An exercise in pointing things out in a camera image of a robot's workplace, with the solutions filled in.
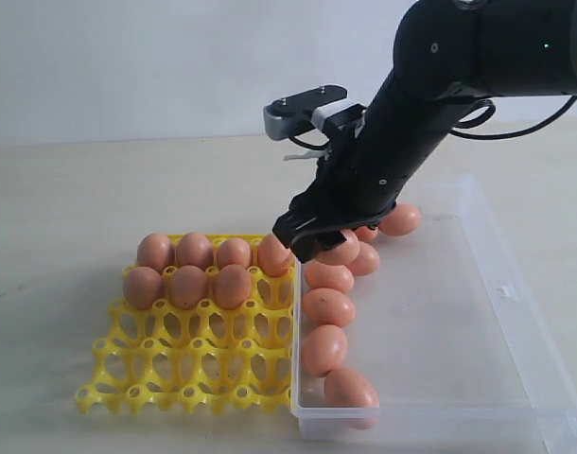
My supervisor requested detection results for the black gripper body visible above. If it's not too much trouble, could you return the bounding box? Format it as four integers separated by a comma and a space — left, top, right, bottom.
289, 75, 463, 233

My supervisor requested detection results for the brown egg four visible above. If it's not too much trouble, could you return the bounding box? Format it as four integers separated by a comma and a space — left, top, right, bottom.
257, 234, 293, 277

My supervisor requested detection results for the brown egg sixteen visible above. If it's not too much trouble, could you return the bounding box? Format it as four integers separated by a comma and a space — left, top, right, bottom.
316, 229, 360, 266

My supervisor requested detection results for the brown egg three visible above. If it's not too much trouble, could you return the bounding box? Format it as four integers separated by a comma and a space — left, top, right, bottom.
217, 237, 252, 269

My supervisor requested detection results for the brown egg eleven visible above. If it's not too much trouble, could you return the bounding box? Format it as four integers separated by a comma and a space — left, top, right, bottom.
214, 264, 253, 310

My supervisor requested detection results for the brown egg two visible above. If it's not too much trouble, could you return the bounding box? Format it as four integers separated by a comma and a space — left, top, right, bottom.
175, 232, 214, 271

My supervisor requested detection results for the brown egg fourteen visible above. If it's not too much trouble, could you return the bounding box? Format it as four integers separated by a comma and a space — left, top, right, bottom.
168, 265, 208, 309

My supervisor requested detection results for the brown egg one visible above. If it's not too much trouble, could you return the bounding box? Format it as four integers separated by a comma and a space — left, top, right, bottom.
136, 233, 175, 273

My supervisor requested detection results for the brown egg eight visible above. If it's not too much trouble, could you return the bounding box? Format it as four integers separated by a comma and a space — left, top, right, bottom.
123, 267, 165, 310

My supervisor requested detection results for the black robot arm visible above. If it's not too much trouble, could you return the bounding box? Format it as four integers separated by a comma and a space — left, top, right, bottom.
264, 1, 577, 262

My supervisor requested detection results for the brown egg ten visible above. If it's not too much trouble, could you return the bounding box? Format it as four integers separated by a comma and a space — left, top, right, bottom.
304, 261, 355, 294

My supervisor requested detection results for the brown egg five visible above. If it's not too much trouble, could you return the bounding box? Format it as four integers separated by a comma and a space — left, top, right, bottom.
355, 226, 379, 243

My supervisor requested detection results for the brown egg seven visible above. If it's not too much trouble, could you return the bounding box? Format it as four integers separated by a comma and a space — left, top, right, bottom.
347, 242, 380, 277

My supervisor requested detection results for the brown egg twelve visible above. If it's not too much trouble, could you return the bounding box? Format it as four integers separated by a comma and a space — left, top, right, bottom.
302, 288, 356, 327

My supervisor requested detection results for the brown egg nine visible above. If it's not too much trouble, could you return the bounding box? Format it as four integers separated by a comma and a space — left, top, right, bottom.
379, 203, 421, 236

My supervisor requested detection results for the brown egg thirteen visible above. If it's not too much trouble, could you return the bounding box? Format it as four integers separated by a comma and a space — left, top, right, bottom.
301, 324, 348, 377

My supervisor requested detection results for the brown egg fifteen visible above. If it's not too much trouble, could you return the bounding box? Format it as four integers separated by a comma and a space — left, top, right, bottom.
323, 367, 379, 408

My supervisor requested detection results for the clear plastic container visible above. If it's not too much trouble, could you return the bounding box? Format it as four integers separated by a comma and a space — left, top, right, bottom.
291, 177, 577, 453

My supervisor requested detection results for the yellow plastic egg tray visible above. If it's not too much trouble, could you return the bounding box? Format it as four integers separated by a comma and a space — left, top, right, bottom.
75, 263, 301, 414

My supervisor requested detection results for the small white plastic clip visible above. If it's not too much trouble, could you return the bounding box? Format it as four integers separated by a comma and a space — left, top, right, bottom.
497, 286, 514, 299

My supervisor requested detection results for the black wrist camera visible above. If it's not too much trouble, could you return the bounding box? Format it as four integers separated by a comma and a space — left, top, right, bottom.
263, 85, 348, 141

